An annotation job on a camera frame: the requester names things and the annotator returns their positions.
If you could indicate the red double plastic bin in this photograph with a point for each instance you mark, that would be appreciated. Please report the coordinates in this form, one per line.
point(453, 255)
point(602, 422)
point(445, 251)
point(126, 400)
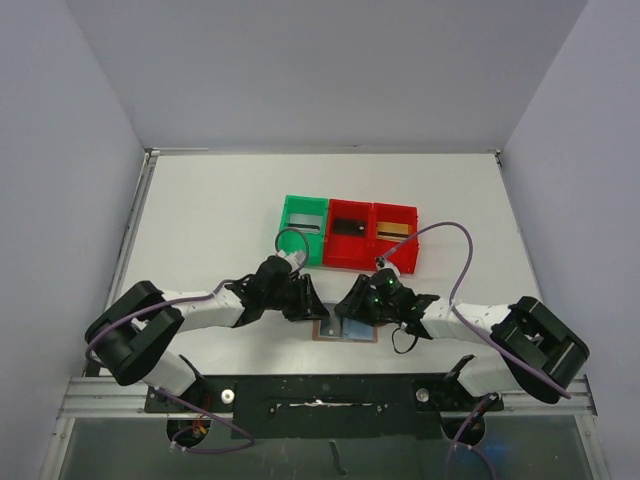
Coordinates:
point(360, 253)

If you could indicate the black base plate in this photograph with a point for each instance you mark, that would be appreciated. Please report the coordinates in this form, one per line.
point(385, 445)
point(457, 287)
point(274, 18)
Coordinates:
point(346, 406)

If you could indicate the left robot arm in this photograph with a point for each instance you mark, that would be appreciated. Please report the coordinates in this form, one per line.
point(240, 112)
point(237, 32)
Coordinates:
point(131, 338)

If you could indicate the tan leather card holder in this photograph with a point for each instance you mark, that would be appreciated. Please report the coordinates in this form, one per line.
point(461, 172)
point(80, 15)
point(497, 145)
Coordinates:
point(353, 331)

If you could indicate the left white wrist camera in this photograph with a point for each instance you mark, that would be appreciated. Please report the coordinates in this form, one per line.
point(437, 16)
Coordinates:
point(297, 259)

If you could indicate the silver card in green bin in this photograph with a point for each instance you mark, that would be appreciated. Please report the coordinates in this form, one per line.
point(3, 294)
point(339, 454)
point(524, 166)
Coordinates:
point(307, 223)

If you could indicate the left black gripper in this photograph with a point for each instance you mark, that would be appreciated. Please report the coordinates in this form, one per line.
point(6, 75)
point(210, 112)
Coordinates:
point(308, 305)

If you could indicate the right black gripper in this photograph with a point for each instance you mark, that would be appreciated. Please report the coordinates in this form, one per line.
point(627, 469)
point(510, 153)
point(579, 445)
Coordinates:
point(360, 295)

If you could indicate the aluminium left rail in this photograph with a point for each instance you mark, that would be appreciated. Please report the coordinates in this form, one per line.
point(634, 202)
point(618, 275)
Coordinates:
point(131, 227)

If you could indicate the black card in red bin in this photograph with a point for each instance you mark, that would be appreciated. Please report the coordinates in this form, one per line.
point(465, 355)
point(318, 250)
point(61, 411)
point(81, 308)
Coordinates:
point(349, 227)

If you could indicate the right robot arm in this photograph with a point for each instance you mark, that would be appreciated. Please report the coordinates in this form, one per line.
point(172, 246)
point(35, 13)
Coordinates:
point(536, 351)

